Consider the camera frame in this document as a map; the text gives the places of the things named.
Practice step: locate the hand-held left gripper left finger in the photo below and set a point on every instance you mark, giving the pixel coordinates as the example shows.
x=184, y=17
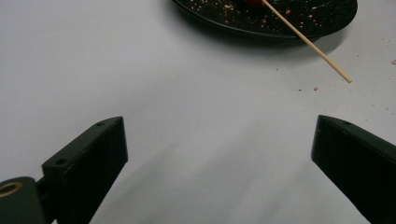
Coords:
x=88, y=165

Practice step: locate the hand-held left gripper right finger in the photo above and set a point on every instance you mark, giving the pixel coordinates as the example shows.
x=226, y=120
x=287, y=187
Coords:
x=358, y=158

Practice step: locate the wooden skewer stick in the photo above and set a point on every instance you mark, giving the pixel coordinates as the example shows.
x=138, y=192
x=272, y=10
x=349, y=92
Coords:
x=308, y=42

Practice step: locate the black round plate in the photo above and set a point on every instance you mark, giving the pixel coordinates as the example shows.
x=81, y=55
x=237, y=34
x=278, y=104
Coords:
x=280, y=18

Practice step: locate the red food piece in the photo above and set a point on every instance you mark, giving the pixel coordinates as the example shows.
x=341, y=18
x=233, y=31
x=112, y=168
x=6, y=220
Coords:
x=253, y=2

